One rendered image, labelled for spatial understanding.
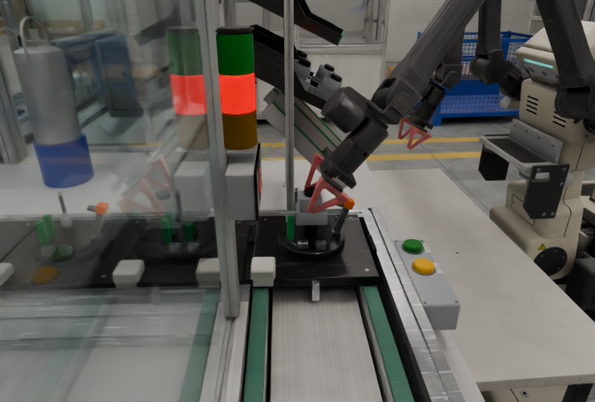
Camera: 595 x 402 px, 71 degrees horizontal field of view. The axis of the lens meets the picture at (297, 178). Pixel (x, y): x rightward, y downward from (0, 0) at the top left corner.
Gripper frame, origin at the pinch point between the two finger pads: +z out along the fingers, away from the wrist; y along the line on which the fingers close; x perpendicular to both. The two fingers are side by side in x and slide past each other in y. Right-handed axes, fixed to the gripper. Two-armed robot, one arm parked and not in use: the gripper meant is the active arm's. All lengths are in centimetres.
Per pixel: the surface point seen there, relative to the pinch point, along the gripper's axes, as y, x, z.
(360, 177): -58, 31, 3
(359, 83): -408, 104, -9
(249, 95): 20.7, -23.9, -13.4
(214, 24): 20.5, -32.3, -17.6
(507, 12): -873, 377, -308
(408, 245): 2.2, 22.5, -5.0
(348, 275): 11.5, 11.9, 4.2
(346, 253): 4.3, 12.4, 3.7
